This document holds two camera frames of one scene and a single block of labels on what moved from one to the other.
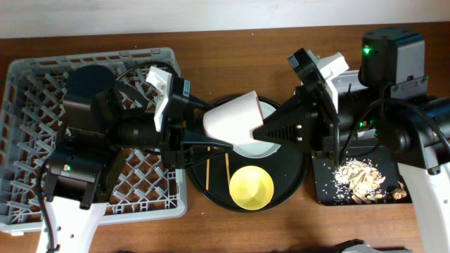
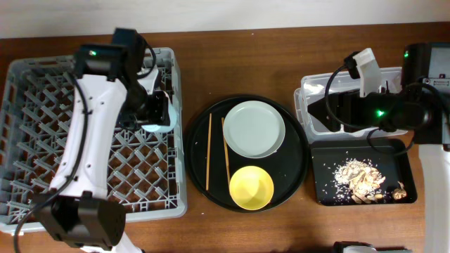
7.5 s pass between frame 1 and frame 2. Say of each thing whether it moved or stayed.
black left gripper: moved
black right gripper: moved
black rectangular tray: stayed
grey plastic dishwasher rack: stayed
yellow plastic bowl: stayed
